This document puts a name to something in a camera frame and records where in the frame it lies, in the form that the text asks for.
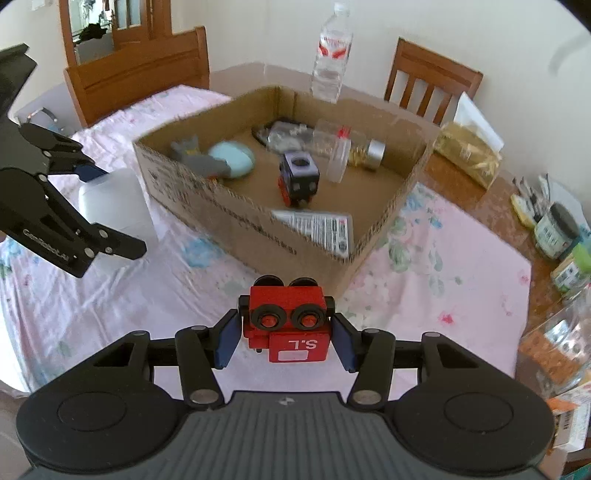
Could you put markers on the grey cloth piece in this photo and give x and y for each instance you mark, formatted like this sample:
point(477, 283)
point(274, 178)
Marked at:
point(187, 153)

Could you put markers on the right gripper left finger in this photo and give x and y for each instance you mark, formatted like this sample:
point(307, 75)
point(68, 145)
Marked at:
point(199, 351)

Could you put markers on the pen holder with pens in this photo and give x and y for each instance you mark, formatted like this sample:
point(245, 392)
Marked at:
point(537, 202)

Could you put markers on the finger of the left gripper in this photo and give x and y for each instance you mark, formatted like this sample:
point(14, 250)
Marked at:
point(64, 156)
point(84, 238)

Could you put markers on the wooden door with glass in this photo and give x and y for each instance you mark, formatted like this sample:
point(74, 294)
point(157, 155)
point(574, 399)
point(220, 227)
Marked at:
point(93, 29)

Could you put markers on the red toy train car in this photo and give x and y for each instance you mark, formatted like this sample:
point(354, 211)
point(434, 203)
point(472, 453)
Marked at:
point(291, 322)

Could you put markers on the clear water bottle red label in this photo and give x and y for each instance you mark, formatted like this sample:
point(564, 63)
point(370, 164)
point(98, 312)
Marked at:
point(334, 47)

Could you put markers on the light blue round device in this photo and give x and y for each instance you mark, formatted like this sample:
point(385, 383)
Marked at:
point(238, 159)

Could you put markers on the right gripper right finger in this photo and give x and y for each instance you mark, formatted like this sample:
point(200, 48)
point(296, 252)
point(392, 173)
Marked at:
point(369, 354)

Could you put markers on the dark lid glass jar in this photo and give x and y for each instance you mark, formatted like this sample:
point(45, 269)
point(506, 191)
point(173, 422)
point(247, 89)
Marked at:
point(556, 231)

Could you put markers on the white translucent plastic container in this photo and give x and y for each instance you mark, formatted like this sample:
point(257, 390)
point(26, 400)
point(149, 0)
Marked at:
point(116, 200)

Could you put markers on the clear plastic jar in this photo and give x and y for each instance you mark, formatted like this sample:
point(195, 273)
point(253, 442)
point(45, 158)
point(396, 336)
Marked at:
point(340, 156)

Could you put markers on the green lid spice jar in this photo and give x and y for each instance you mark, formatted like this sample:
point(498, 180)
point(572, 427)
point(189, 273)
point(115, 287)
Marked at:
point(574, 271)

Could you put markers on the open cardboard box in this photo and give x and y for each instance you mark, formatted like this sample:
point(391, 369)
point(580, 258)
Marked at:
point(326, 239)

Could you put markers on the gold tissue pack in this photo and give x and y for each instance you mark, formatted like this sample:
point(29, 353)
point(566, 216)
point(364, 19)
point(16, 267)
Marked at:
point(471, 143)

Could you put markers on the wooden chair left side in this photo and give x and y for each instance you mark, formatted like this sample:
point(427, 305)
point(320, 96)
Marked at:
point(101, 87)

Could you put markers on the wooden chair far centre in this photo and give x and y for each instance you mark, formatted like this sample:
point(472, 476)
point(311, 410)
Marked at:
point(438, 72)

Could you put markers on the black toy train car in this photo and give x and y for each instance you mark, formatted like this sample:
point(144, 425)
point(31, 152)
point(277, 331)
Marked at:
point(299, 178)

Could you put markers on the wooden chair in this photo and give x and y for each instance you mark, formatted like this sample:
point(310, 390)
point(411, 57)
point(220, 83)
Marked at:
point(101, 87)
point(438, 72)

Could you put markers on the yellow sticky note pad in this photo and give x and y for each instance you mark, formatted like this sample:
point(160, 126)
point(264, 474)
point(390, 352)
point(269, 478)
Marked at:
point(523, 211)

